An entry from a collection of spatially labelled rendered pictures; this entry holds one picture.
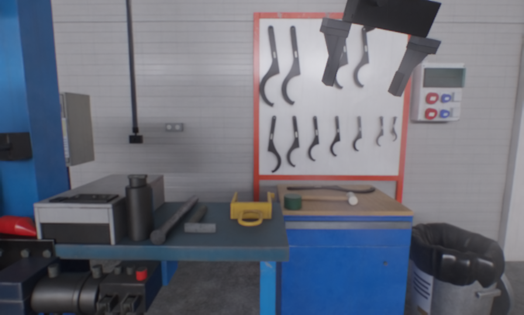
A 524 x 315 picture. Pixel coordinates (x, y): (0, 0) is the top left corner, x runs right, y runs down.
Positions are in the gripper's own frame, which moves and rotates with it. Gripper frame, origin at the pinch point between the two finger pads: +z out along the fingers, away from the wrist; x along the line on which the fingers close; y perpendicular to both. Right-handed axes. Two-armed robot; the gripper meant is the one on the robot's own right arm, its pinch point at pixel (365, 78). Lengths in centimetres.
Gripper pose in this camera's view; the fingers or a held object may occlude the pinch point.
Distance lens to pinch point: 51.4
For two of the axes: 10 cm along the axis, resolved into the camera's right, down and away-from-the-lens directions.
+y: 0.9, 5.1, -8.5
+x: 9.8, 1.0, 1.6
